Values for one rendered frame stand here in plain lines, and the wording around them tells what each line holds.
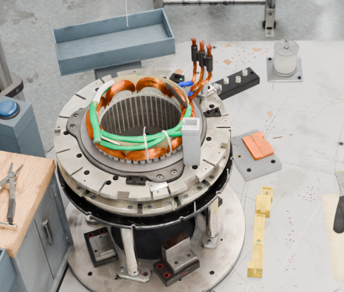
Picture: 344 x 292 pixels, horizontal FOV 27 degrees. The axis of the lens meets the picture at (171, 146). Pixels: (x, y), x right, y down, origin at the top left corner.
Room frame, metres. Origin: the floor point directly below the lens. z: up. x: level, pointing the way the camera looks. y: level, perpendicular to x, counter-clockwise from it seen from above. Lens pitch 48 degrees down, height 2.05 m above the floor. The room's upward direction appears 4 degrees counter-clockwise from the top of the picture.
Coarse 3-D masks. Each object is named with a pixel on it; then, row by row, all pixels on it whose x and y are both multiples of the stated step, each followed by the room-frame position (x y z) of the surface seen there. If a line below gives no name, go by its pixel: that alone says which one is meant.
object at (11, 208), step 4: (12, 200) 0.76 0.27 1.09; (12, 204) 0.75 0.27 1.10; (8, 208) 0.75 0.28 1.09; (12, 208) 0.74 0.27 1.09; (8, 212) 0.74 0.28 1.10; (12, 212) 0.74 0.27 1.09; (8, 216) 0.73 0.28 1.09; (12, 216) 0.73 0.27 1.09; (8, 220) 0.73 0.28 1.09; (12, 220) 0.73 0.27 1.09
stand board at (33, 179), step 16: (0, 160) 0.88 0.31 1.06; (16, 160) 0.88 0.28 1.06; (32, 160) 0.87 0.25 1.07; (48, 160) 0.87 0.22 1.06; (0, 176) 0.84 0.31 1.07; (16, 176) 0.84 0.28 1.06; (32, 176) 0.84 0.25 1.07; (48, 176) 0.84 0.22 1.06; (0, 192) 0.80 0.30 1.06; (16, 192) 0.80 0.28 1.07; (32, 192) 0.80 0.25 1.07; (0, 208) 0.77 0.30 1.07; (16, 208) 0.77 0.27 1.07; (32, 208) 0.77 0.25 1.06; (0, 240) 0.70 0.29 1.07; (16, 240) 0.70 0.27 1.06
